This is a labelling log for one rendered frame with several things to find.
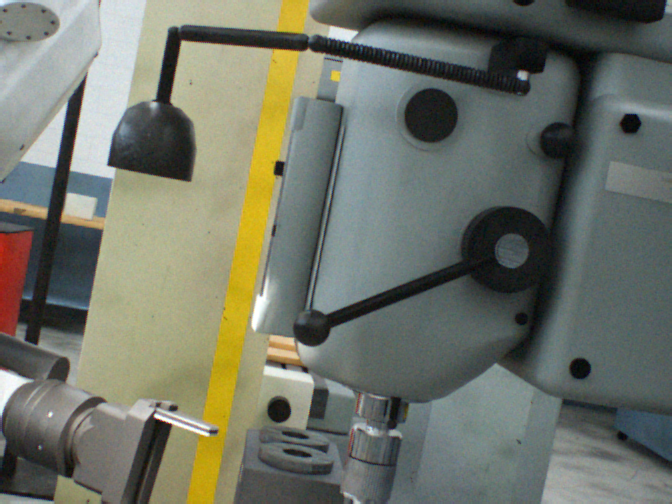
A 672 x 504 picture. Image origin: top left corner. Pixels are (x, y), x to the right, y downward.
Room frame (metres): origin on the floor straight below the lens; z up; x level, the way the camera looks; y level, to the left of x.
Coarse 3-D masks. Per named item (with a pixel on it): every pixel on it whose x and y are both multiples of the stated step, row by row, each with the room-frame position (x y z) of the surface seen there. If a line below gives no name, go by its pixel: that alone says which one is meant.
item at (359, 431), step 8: (360, 424) 1.10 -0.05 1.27; (352, 432) 1.09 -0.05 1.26; (360, 432) 1.08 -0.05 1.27; (368, 432) 1.08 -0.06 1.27; (376, 432) 1.08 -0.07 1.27; (392, 432) 1.10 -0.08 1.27; (360, 440) 1.08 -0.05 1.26; (368, 440) 1.08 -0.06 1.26; (376, 440) 1.07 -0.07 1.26; (384, 440) 1.07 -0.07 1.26; (392, 440) 1.08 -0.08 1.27; (400, 440) 1.09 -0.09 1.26
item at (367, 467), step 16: (352, 448) 1.08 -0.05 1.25; (368, 448) 1.07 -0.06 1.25; (384, 448) 1.07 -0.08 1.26; (400, 448) 1.09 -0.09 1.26; (352, 464) 1.08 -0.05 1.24; (368, 464) 1.07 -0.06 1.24; (384, 464) 1.08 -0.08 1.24; (352, 480) 1.08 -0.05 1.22; (368, 480) 1.07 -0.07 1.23; (384, 480) 1.08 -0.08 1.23; (352, 496) 1.08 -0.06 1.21; (368, 496) 1.07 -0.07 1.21; (384, 496) 1.08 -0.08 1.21
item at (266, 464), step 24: (264, 432) 1.50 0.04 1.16; (288, 432) 1.54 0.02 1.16; (312, 432) 1.56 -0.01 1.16; (264, 456) 1.40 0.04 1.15; (288, 456) 1.40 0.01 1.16; (312, 456) 1.42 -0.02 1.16; (336, 456) 1.51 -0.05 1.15; (240, 480) 1.42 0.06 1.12; (264, 480) 1.36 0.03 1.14; (288, 480) 1.36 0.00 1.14; (312, 480) 1.37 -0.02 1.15; (336, 480) 1.38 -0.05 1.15
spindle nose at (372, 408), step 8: (360, 400) 1.09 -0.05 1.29; (368, 400) 1.08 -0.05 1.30; (376, 400) 1.07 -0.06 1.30; (384, 400) 1.07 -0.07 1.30; (360, 408) 1.08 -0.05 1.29; (368, 408) 1.08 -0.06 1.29; (376, 408) 1.07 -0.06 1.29; (384, 408) 1.07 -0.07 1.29; (400, 408) 1.08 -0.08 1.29; (360, 416) 1.08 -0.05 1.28; (368, 416) 1.08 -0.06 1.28; (376, 416) 1.07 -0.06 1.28; (384, 416) 1.07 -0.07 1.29; (400, 416) 1.08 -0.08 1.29
